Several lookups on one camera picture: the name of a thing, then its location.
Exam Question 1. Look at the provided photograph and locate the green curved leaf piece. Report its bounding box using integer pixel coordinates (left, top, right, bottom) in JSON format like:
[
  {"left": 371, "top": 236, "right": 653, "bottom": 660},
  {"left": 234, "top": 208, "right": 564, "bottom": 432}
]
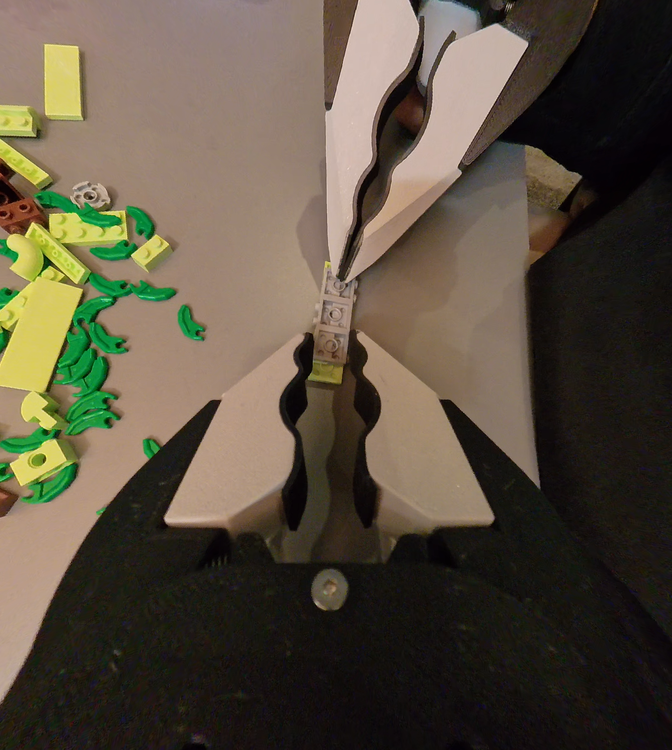
[{"left": 178, "top": 305, "right": 207, "bottom": 342}]

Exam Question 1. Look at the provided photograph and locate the lime smooth tile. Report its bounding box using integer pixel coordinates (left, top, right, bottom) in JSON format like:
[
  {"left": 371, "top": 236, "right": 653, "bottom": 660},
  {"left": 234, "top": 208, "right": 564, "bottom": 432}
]
[{"left": 44, "top": 44, "right": 86, "bottom": 122}]

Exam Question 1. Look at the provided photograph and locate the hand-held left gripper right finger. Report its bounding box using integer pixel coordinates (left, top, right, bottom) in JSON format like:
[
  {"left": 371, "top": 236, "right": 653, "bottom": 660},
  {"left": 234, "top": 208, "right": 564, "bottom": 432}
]
[{"left": 349, "top": 330, "right": 496, "bottom": 557}]

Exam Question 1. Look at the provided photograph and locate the lime long studded plate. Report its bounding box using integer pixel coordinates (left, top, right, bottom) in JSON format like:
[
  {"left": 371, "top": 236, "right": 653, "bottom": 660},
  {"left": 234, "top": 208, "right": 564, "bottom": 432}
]
[{"left": 309, "top": 261, "right": 360, "bottom": 386}]

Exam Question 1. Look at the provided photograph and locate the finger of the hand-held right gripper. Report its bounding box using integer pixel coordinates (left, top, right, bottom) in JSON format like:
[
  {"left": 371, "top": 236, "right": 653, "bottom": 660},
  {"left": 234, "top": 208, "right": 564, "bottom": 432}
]
[
  {"left": 344, "top": 26, "right": 530, "bottom": 281},
  {"left": 325, "top": 0, "right": 424, "bottom": 279}
]

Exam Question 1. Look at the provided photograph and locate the small lime plate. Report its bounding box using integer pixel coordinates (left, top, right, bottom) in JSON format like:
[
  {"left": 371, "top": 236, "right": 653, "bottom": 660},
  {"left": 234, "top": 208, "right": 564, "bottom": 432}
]
[{"left": 132, "top": 234, "right": 174, "bottom": 272}]

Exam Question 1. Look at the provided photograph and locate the person's right hand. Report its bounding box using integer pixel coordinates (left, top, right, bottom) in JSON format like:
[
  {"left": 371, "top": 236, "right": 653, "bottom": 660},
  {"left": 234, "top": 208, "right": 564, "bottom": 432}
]
[{"left": 397, "top": 88, "right": 427, "bottom": 132}]

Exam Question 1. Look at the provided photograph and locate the pile of mixed toy bricks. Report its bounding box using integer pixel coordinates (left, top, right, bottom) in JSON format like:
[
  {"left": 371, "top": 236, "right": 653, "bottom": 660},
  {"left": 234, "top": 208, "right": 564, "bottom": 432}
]
[{"left": 0, "top": 102, "right": 175, "bottom": 522}]

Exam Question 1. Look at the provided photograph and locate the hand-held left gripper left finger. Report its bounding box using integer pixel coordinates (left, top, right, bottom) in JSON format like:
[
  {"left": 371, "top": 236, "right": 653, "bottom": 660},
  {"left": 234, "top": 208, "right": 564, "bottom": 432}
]
[{"left": 163, "top": 331, "right": 313, "bottom": 531}]

